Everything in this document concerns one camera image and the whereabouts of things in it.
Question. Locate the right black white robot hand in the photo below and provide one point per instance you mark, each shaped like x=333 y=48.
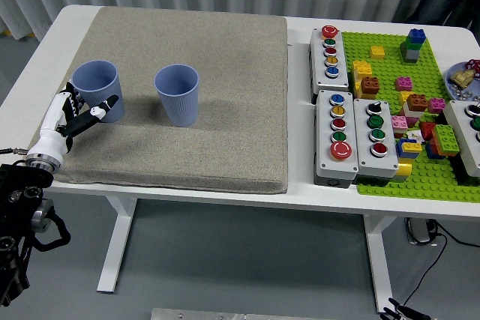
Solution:
x=403 y=313

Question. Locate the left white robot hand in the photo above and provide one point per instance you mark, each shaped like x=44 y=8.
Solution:
x=52 y=121

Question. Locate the blue ribbed plastic cup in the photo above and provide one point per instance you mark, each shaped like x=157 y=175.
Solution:
x=97 y=87
x=180 y=106

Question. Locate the grey power strip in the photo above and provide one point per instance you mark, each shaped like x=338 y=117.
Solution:
x=418 y=232

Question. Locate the yellow toy brick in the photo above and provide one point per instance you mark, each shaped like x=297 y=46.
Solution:
x=377 y=52
x=362 y=69
x=404 y=169
x=359 y=91
x=412 y=146
x=403 y=97

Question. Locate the grey box with black selector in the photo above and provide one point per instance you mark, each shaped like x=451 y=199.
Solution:
x=378 y=165

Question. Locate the blue toy brick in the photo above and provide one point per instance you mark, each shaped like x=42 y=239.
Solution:
x=417 y=35
x=402 y=150

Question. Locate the grey-brown fabric mat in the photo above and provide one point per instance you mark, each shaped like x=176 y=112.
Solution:
x=225 y=110

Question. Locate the grey five-button control box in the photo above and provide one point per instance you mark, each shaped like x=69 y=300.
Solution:
x=324 y=155
x=320 y=69

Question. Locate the large green toy brick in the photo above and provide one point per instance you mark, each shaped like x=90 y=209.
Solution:
x=446 y=140

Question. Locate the red toy brick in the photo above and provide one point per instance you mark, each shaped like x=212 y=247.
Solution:
x=427 y=132

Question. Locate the cream button control box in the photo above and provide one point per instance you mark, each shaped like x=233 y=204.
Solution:
x=465 y=136

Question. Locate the pink toy brick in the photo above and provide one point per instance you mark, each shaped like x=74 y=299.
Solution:
x=437 y=105
x=404 y=84
x=399 y=123

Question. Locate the white toy brick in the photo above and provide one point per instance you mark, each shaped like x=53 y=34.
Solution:
x=410 y=114

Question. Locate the brown toy brick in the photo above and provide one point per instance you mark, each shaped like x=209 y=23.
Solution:
x=417 y=102
x=370 y=85

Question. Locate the white table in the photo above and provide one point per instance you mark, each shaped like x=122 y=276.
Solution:
x=296 y=110

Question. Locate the pale blue dish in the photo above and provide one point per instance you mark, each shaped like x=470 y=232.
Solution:
x=476 y=89

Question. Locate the brass pipe fitting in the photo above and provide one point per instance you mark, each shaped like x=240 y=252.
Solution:
x=462 y=77

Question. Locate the green studded baseplate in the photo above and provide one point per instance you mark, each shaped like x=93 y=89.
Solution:
x=386 y=69

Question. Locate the grey toy brick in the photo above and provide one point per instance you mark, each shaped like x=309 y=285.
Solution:
x=409 y=55

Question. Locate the red valve handwheel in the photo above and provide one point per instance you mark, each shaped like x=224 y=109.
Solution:
x=473 y=65

